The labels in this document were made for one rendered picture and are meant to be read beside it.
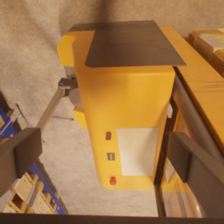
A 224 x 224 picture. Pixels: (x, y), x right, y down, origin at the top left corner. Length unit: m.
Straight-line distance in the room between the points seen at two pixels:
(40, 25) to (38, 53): 0.24
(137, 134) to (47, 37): 1.13
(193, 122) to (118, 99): 0.27
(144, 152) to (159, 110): 0.26
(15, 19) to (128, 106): 1.24
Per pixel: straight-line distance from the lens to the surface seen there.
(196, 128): 0.46
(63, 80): 1.26
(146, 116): 0.66
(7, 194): 0.77
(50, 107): 1.05
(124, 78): 0.56
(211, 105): 0.54
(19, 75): 1.83
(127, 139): 0.74
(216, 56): 0.83
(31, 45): 1.64
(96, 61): 0.66
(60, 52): 1.19
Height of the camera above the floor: 1.39
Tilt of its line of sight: 51 degrees down
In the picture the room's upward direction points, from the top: 175 degrees counter-clockwise
